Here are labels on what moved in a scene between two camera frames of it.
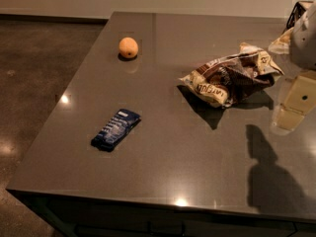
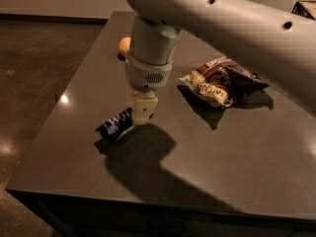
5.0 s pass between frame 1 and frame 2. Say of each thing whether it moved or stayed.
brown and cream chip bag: stayed
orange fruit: stayed
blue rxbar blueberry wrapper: moved
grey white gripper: moved
